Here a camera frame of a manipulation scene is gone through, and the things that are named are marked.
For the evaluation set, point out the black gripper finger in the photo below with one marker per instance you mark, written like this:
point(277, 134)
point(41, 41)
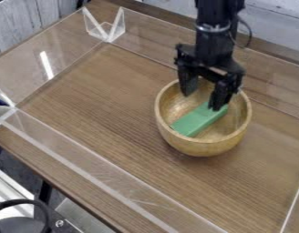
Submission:
point(226, 87)
point(187, 75)

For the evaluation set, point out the clear acrylic corner bracket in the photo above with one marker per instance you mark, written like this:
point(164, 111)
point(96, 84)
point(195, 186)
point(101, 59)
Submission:
point(105, 31)

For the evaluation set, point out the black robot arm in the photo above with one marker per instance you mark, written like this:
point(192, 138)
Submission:
point(218, 14)

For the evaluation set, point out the black table leg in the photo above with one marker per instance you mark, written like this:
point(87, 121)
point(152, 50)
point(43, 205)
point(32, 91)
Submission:
point(45, 192)

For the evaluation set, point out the clear acrylic tray wall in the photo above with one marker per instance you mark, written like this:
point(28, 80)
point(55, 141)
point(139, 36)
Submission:
point(80, 125)

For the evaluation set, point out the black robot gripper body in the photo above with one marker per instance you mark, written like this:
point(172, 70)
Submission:
point(210, 55)

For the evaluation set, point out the green rectangular block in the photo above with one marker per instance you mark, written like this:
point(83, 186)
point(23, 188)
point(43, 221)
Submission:
point(196, 120)

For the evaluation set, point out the light wooden bowl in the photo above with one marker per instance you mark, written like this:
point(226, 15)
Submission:
point(222, 135)

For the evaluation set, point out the grey metal base plate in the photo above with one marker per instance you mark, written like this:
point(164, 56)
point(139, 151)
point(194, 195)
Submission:
point(80, 218)

